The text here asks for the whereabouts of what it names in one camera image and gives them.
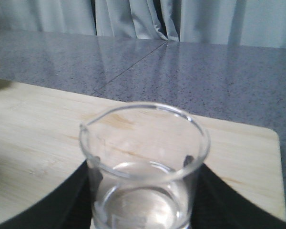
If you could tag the bamboo cutting board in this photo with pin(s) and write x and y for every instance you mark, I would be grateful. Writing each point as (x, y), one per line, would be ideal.
(39, 149)

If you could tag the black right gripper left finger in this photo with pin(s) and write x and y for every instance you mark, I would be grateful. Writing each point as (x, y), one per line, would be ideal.
(67, 207)

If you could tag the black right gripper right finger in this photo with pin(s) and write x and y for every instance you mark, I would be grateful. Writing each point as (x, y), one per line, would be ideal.
(218, 206)

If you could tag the grey curtain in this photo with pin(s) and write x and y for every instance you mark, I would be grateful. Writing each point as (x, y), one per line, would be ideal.
(234, 22)

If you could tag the clear glass beaker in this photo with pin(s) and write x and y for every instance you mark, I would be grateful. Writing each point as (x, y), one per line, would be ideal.
(143, 161)

